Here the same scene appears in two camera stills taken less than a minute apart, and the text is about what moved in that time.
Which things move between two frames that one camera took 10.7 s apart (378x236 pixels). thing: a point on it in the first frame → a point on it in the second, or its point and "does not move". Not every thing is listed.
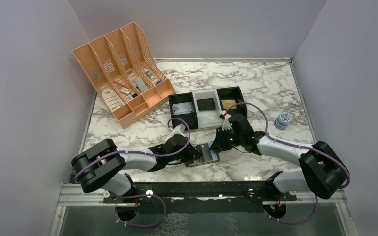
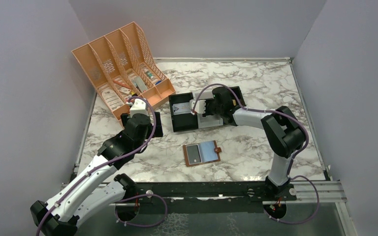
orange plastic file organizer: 123,67 does not move
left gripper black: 192,153 → 158,132
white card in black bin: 182,108 does not move
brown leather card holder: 214,154 does not move
